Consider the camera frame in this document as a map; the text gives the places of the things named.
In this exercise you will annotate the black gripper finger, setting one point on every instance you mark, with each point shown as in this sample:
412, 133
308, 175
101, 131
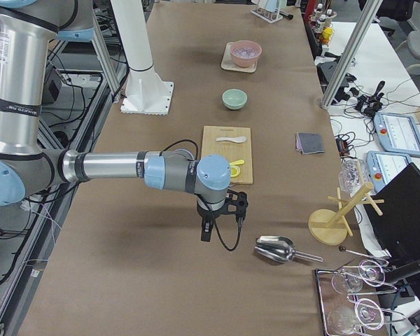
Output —
206, 231

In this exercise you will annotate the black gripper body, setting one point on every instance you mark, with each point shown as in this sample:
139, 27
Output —
205, 215

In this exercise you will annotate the white ceramic spoon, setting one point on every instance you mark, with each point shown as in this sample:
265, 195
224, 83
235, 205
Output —
237, 139

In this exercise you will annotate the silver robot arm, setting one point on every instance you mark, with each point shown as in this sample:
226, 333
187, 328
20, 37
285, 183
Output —
26, 28

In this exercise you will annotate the yellow measuring spoon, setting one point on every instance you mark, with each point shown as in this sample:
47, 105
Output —
235, 169

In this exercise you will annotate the steel ice scoop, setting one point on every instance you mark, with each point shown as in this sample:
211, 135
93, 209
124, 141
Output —
281, 249

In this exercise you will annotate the mint green bowl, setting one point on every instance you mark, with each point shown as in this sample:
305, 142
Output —
234, 99

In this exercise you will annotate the pink bowl of ice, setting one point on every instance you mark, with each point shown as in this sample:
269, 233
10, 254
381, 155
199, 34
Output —
245, 53

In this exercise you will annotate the bamboo cutting board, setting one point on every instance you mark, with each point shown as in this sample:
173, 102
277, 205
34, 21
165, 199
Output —
231, 151

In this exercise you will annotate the wooden mug tree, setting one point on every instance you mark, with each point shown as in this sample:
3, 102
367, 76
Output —
330, 227

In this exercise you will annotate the grey folded cloth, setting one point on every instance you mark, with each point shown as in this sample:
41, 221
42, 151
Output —
309, 143

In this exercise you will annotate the cream serving tray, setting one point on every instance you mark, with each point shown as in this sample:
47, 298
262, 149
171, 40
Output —
228, 65

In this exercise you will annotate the lower blue teach pendant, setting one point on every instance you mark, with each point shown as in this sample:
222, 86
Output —
384, 166

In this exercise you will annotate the blue teach pendant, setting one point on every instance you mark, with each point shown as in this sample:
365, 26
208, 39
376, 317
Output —
384, 166
397, 133

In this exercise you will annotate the black monitor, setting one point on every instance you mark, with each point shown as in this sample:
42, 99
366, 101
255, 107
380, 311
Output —
398, 229

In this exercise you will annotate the upper blue teach pendant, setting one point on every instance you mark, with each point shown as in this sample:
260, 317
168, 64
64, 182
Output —
397, 133

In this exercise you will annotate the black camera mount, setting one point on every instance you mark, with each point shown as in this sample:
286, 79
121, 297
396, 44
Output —
236, 204

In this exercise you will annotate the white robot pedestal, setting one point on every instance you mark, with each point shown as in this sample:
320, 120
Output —
145, 91

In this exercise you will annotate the wire glass rack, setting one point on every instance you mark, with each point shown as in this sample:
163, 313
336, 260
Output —
368, 296

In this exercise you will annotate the aluminium frame post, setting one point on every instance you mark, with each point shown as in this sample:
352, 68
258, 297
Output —
368, 13

